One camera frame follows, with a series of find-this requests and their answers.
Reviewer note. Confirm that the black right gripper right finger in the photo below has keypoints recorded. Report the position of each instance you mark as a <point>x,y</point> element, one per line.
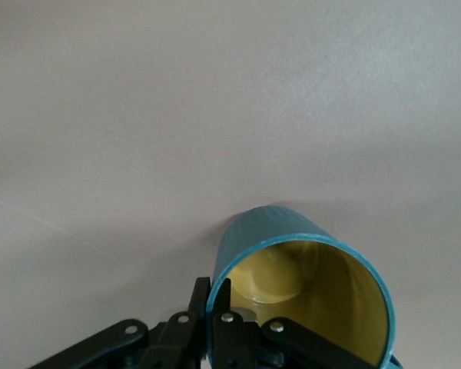
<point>238,346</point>

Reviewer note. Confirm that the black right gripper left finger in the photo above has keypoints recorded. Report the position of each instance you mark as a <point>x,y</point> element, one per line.
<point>197,326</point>

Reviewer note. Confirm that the dark teal mug yellow inside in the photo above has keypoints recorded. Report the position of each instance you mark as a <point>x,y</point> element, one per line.
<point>276,227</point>

